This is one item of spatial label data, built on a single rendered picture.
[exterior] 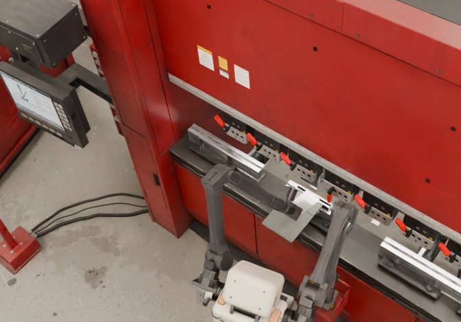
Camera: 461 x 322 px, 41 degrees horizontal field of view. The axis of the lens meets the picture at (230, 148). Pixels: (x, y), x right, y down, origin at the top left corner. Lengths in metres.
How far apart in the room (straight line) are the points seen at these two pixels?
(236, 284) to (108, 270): 1.82
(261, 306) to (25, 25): 1.51
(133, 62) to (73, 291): 1.80
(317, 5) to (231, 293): 1.15
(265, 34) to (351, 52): 0.39
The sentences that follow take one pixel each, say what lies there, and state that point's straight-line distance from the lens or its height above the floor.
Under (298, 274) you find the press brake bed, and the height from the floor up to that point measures 0.41.
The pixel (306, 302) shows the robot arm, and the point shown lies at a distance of 2.58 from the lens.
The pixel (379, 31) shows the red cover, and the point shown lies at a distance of 2.08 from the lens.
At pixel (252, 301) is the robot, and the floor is 1.33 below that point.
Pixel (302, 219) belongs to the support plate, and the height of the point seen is 1.00.
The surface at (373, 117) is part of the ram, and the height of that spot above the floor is 1.81.
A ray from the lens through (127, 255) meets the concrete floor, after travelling 4.22.
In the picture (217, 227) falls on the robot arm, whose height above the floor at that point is 1.39.
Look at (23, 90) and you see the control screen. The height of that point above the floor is 1.50.
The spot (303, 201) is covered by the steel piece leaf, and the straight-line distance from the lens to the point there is 3.11.
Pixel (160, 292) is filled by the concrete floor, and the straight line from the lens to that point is 4.05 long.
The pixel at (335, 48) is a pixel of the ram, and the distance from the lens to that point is 2.27.
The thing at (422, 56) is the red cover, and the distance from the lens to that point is 2.06.
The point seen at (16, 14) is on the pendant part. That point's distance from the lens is 2.86.
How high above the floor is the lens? 3.61
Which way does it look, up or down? 52 degrees down
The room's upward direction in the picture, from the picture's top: 7 degrees counter-clockwise
